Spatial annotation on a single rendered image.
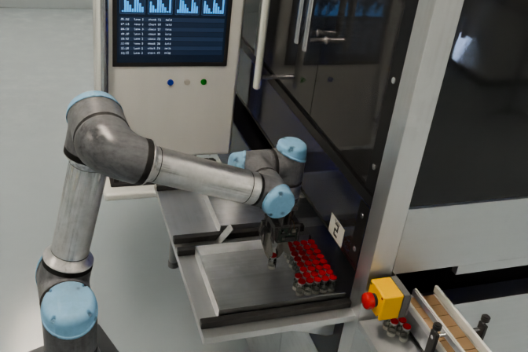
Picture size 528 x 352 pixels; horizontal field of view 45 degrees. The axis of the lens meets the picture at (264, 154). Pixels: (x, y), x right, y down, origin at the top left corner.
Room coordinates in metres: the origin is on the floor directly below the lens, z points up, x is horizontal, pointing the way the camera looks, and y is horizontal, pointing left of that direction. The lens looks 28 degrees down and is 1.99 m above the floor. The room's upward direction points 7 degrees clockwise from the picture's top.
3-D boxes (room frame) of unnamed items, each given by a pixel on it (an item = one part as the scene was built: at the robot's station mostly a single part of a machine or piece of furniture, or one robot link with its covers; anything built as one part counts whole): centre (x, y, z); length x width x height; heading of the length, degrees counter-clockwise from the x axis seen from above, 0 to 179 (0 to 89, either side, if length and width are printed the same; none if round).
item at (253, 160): (1.32, 0.02, 1.23); 0.11 x 0.11 x 0.08; 25
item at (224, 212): (1.70, -0.01, 0.90); 0.34 x 0.26 x 0.04; 112
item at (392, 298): (1.19, -0.34, 0.99); 0.08 x 0.07 x 0.07; 112
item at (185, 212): (1.52, -0.01, 0.87); 0.70 x 0.48 x 0.02; 22
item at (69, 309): (1.03, 0.38, 0.96); 0.13 x 0.12 x 0.14; 25
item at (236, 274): (1.35, -0.05, 0.90); 0.34 x 0.26 x 0.04; 112
